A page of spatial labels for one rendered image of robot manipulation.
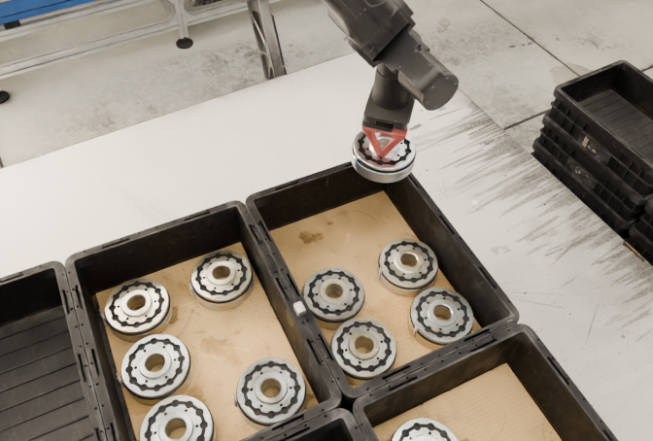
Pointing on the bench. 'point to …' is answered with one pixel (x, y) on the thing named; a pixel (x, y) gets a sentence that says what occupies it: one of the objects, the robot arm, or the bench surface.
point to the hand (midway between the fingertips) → (384, 141)
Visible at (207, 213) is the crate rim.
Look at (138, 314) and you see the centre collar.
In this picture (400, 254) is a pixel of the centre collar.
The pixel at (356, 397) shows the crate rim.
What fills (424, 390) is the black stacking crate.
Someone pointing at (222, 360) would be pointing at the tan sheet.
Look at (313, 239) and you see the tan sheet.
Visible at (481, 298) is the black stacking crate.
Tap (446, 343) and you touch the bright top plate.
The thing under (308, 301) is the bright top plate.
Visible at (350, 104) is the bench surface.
